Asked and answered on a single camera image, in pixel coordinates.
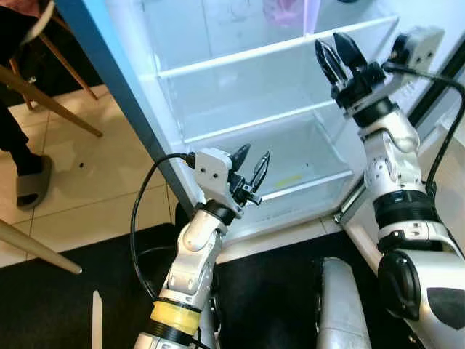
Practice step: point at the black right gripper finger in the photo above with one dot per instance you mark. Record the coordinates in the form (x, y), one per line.
(329, 63)
(351, 54)

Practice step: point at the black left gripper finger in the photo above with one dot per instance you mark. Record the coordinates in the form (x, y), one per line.
(261, 172)
(240, 158)

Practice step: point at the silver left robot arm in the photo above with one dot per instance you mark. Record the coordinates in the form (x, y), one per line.
(192, 254)

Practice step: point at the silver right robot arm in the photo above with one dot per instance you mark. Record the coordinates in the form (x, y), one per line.
(396, 189)

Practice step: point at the glass fridge shelf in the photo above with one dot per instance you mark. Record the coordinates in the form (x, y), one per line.
(247, 125)
(240, 62)

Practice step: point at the grey two-door fridge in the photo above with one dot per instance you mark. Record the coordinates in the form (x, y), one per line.
(134, 58)

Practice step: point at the black floor mat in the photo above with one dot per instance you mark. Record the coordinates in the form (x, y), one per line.
(276, 291)

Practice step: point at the silver right robot leg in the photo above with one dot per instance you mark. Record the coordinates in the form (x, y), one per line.
(341, 305)

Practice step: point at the white flat strip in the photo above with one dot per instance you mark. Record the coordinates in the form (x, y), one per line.
(96, 320)

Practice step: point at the wooden chair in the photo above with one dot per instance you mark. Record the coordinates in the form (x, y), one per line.
(69, 62)

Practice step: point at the grey slipper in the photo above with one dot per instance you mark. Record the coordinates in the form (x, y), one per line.
(33, 185)

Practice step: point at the person in pink shirt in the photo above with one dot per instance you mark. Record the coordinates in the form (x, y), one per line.
(14, 87)

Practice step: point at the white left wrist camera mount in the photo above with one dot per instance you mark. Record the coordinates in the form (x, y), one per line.
(213, 171)

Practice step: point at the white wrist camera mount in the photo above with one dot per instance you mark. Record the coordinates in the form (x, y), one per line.
(213, 171)
(420, 45)

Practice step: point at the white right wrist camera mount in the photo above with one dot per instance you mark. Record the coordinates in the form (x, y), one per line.
(420, 45)

